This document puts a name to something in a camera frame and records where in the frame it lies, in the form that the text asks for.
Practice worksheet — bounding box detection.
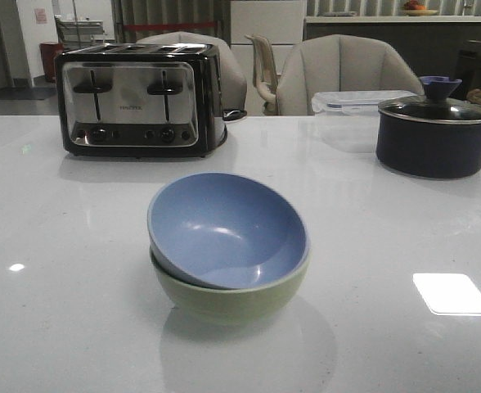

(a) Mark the blue bowl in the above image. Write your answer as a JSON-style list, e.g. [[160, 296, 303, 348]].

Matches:
[[147, 172, 309, 290]]

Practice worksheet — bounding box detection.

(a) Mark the green bowl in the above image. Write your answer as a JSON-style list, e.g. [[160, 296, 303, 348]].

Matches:
[[150, 253, 310, 325]]

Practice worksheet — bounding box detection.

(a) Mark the beige armchair left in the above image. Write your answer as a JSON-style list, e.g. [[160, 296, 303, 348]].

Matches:
[[137, 31, 247, 110]]

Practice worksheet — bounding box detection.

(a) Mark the beige armchair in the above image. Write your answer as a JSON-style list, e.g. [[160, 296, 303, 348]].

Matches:
[[276, 34, 423, 115], [137, 31, 247, 110]]

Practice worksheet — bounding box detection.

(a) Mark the cream office chair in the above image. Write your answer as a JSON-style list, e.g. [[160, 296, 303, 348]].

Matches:
[[245, 34, 279, 115]]

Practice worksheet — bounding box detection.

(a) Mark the clear plastic storage container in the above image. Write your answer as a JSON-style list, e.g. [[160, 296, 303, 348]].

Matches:
[[311, 90, 414, 115]]

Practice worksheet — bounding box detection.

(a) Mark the black and chrome toaster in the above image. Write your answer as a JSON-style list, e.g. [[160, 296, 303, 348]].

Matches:
[[55, 43, 227, 158]]

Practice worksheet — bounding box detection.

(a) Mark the beige armchair right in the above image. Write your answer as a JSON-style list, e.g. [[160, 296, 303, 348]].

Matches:
[[276, 34, 423, 115]]

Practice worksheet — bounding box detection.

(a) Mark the white cabinet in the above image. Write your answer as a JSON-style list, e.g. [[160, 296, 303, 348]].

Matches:
[[230, 1, 307, 116]]

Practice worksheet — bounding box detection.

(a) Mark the dark blue cooking pot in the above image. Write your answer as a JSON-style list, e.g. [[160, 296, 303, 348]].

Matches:
[[375, 110, 481, 178]]

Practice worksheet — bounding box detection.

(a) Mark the glass pot lid blue knob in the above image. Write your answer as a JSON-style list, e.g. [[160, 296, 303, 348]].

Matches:
[[378, 75, 481, 125]]

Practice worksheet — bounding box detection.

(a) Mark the metal cart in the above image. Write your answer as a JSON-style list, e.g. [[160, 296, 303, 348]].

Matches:
[[55, 16, 105, 50]]

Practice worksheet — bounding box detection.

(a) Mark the red trash bin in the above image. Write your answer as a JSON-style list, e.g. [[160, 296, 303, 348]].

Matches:
[[39, 42, 64, 83]]

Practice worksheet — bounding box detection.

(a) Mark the fruit plate on counter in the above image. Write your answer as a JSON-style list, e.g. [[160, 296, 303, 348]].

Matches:
[[401, 0, 438, 16]]

